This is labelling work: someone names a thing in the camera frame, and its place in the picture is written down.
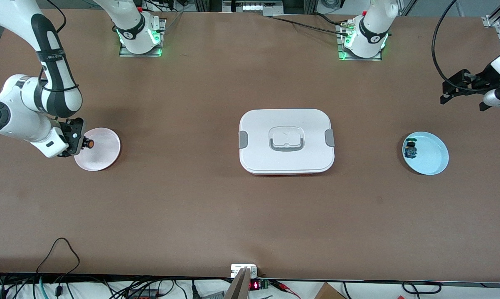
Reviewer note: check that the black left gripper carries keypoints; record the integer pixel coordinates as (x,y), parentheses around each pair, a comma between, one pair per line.
(481,79)

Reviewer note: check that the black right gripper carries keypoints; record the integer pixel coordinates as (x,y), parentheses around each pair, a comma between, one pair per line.
(72,132)

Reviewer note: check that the orange push button switch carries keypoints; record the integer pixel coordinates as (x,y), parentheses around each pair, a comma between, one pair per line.
(89,144)

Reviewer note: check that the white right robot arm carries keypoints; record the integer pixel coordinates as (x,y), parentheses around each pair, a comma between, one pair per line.
(17,116)

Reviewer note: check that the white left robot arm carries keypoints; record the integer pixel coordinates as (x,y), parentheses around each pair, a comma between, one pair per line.
(370,33)

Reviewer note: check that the round pink plate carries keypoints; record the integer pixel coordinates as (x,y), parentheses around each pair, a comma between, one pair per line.
(104,153)

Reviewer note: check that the round light blue plate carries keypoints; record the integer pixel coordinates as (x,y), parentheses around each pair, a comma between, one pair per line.
(430,160)

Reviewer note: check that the green-black small part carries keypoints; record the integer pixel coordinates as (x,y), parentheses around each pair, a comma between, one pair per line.
(410,150)

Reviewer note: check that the black device red lights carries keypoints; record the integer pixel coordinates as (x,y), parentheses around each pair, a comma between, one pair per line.
(144,295)

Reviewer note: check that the white lunch box grey latches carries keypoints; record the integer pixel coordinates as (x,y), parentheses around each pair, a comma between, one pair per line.
(258,158)

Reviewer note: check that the grey metal bar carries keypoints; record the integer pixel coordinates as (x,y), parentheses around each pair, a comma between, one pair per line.
(239,286)

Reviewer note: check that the white power strip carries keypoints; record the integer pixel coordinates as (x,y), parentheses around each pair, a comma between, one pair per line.
(252,7)

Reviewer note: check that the circuit board red display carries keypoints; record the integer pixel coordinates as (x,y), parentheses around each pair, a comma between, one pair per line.
(254,285)

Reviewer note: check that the red clip lead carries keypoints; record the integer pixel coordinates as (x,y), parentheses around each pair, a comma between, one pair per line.
(281,285)

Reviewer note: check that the brown cardboard piece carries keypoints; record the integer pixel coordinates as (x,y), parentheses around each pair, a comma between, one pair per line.
(326,292)

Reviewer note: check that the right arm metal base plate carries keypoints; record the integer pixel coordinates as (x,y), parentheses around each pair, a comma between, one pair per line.
(127,52)

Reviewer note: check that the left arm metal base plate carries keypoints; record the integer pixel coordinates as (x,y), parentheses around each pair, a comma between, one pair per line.
(341,55)

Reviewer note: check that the small white bracket box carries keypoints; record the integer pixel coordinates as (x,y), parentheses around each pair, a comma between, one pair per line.
(237,269)

